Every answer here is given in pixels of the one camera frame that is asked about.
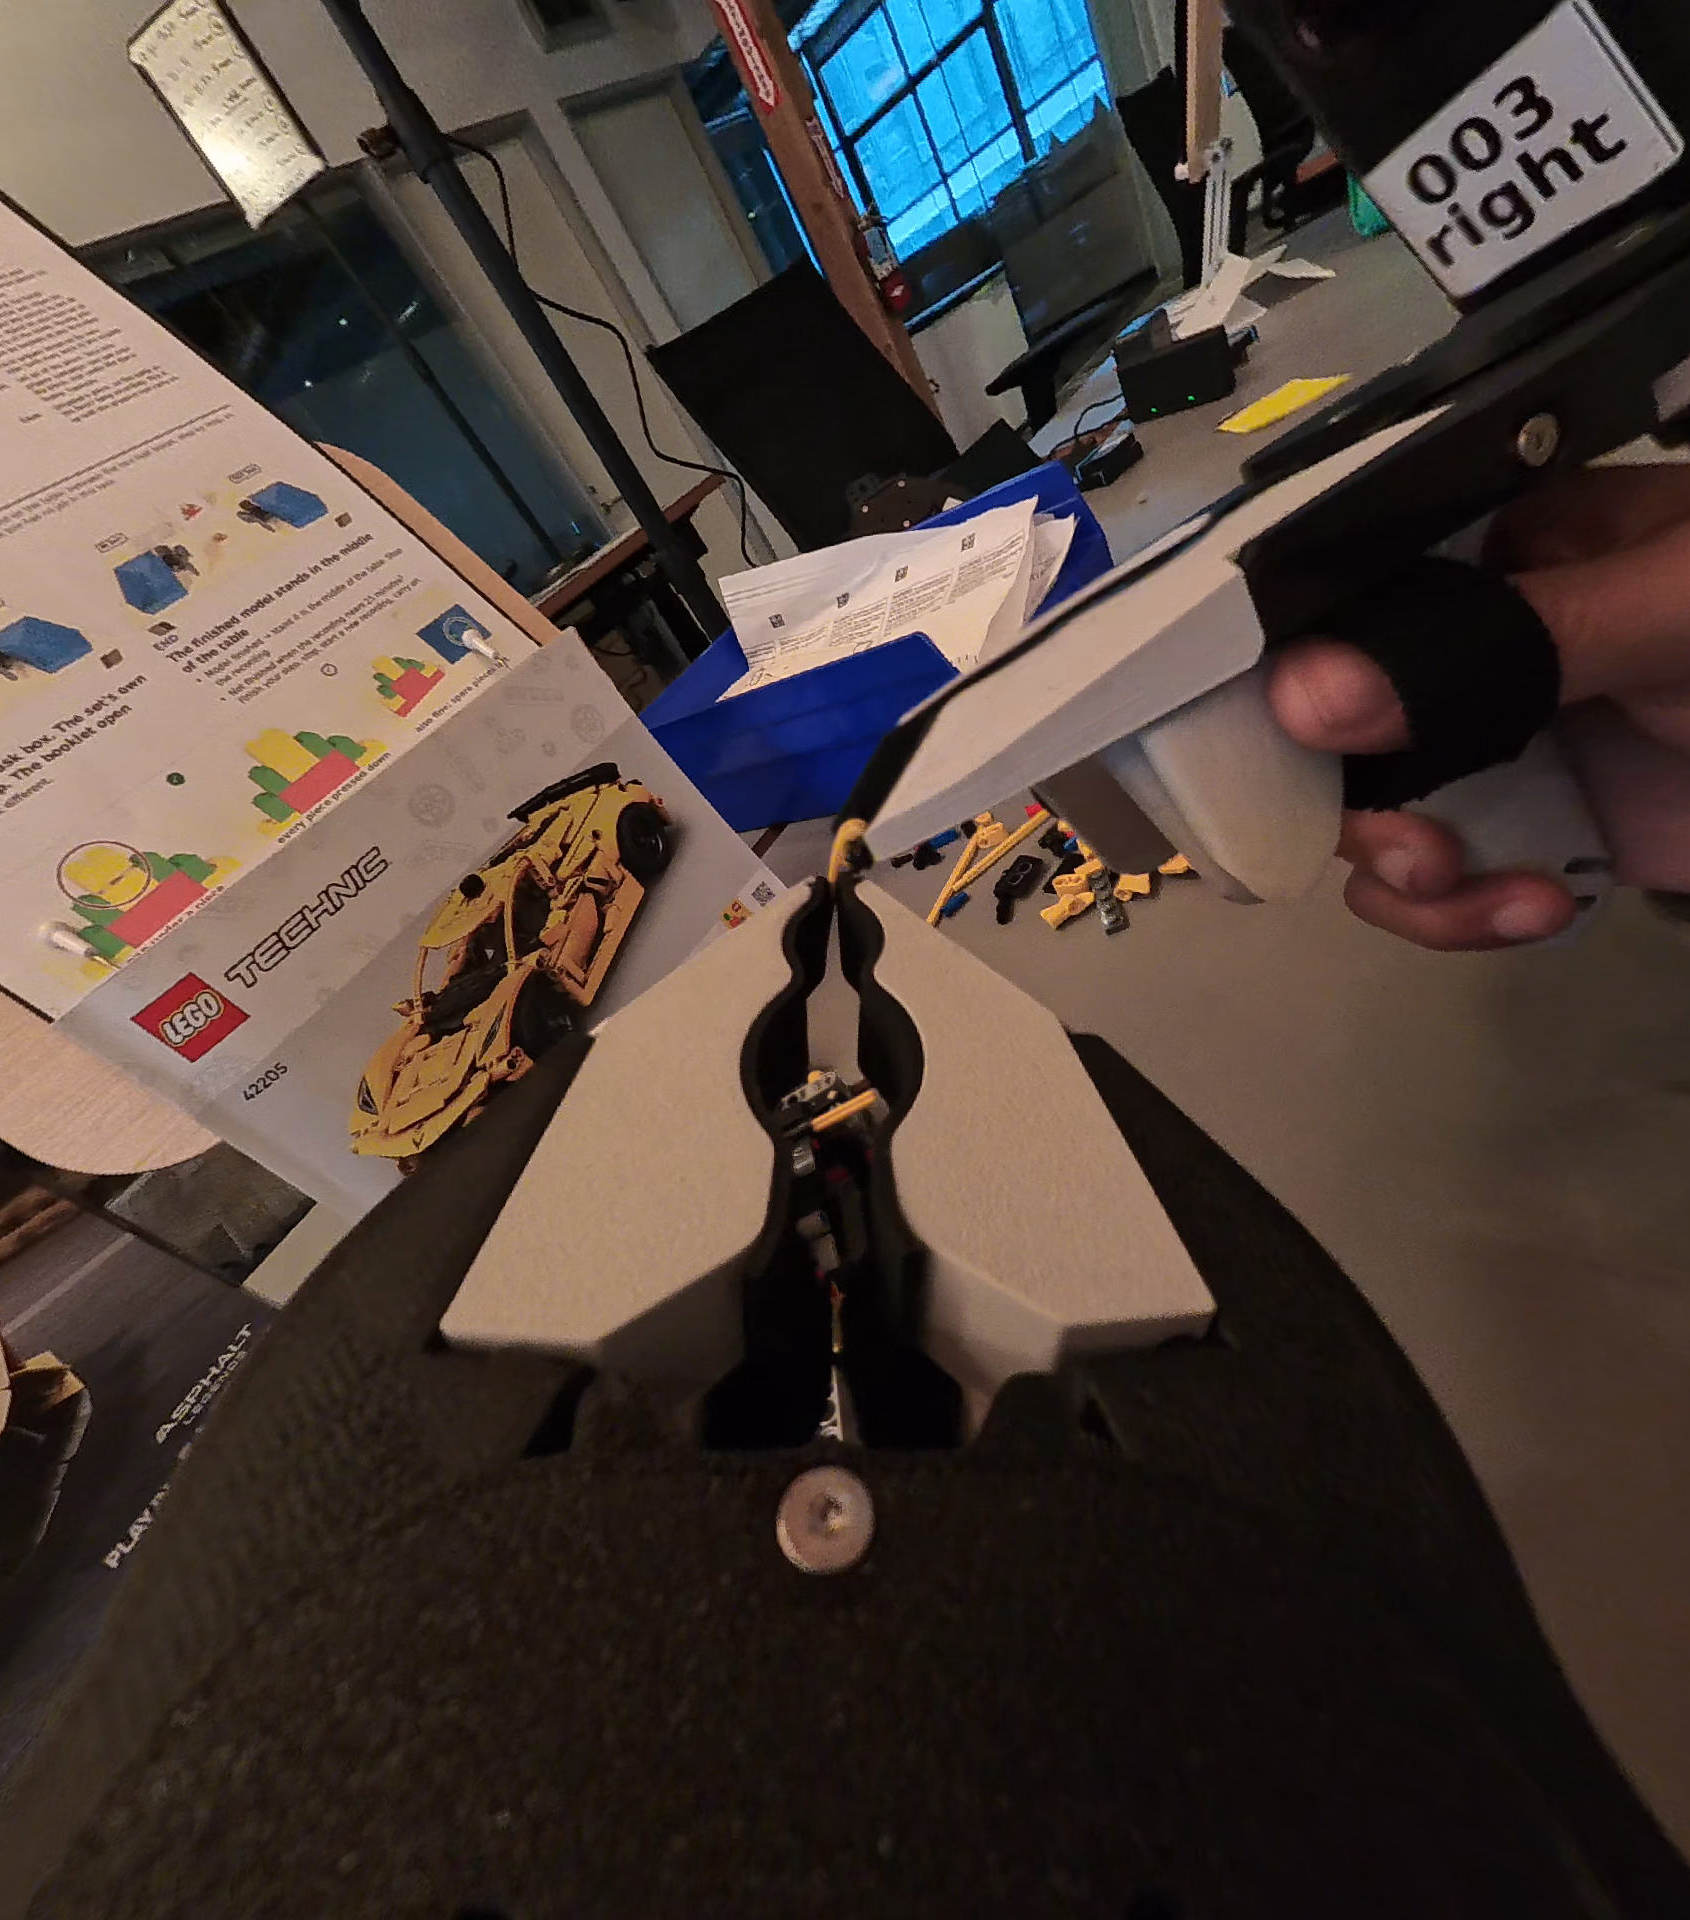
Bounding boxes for toy car instruction booklet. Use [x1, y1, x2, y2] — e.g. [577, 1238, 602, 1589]
[61, 631, 789, 1208]

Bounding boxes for toy car set box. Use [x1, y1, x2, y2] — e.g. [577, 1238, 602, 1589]
[0, 1080, 308, 1802]

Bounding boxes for black pole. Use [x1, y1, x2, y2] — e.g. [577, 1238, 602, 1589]
[321, 0, 764, 648]

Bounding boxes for yellow sticky note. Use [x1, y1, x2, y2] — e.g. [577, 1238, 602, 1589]
[1215, 373, 1359, 439]

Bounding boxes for blue plastic bin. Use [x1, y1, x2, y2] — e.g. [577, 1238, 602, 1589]
[636, 466, 1119, 837]

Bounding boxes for person's right hand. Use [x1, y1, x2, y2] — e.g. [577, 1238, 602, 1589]
[1266, 451, 1690, 956]

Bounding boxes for wooden post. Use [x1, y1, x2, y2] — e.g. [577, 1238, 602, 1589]
[710, 0, 923, 333]

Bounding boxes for brick picture poster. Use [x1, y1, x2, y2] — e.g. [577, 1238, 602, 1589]
[0, 107, 593, 1023]

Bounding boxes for pile of small toy pieces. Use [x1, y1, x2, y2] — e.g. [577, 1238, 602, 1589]
[891, 804, 1209, 939]

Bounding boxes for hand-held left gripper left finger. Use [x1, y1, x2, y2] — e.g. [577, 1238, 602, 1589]
[440, 887, 824, 1413]

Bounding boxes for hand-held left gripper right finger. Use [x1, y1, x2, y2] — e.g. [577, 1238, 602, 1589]
[846, 887, 1217, 1413]

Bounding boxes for large paned window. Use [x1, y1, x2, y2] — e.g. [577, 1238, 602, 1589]
[786, 0, 1119, 259]

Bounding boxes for grey desk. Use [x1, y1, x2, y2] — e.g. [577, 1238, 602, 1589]
[877, 210, 1690, 1920]

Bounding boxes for white papers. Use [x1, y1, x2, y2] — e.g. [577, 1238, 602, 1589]
[721, 497, 1088, 699]

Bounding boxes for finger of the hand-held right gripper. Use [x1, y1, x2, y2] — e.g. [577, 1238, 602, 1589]
[853, 406, 1449, 872]

